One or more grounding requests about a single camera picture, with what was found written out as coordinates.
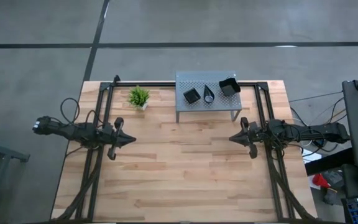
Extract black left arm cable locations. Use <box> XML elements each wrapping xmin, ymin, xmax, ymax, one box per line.
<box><xmin>60</xmin><ymin>97</ymin><xmax>81</xmax><ymax>125</ymax></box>

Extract black mini square plate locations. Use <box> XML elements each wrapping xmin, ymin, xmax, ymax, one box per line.
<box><xmin>183</xmin><ymin>87</ymin><xmax>201</xmax><ymax>105</ymax></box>

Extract red cloth item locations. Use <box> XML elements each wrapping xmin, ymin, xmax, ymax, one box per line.
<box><xmin>311</xmin><ymin>173</ymin><xmax>331</xmax><ymax>190</ymax></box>

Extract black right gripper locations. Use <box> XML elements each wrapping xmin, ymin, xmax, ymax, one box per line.
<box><xmin>228</xmin><ymin>116</ymin><xmax>265</xmax><ymax>159</ymax></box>

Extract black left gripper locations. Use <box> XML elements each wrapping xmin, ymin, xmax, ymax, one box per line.
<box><xmin>101</xmin><ymin>117</ymin><xmax>137</xmax><ymax>161</ymax></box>

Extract grey perforated metal shelf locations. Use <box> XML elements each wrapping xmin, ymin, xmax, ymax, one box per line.
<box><xmin>175</xmin><ymin>70</ymin><xmax>243</xmax><ymax>124</ymax></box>

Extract black mini teardrop plate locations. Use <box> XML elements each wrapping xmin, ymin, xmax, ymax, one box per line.
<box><xmin>203</xmin><ymin>83</ymin><xmax>216</xmax><ymax>104</ymax></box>

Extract black desk beam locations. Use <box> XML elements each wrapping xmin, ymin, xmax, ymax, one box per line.
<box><xmin>304</xmin><ymin>147</ymin><xmax>356</xmax><ymax>177</ymax></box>

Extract white paper sheet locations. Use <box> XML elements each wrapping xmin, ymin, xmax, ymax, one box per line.
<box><xmin>301</xmin><ymin>148</ymin><xmax>323</xmax><ymax>164</ymax></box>

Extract green plant in white pot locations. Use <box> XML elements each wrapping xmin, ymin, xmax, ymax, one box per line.
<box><xmin>127</xmin><ymin>85</ymin><xmax>151</xmax><ymax>112</ymax></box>

